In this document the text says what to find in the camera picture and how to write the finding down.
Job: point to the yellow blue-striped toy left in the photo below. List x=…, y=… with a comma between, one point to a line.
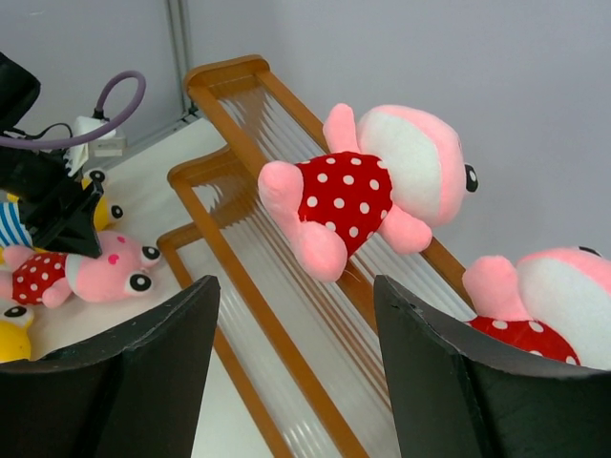
x=15, y=232

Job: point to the yellow pink-striped toy left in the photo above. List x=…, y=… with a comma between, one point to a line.
x=15, y=343

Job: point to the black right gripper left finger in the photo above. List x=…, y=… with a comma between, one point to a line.
x=134, y=390

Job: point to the pink red-dotted toy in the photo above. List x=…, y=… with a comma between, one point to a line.
x=554, y=303
x=396, y=171
x=50, y=278

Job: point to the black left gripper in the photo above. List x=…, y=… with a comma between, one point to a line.
x=57, y=207

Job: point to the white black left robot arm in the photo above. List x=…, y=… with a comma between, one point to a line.
x=19, y=90

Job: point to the brown wooden shelf rack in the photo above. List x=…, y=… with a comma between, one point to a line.
x=303, y=355

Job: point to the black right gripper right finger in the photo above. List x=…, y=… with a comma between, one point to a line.
x=456, y=392

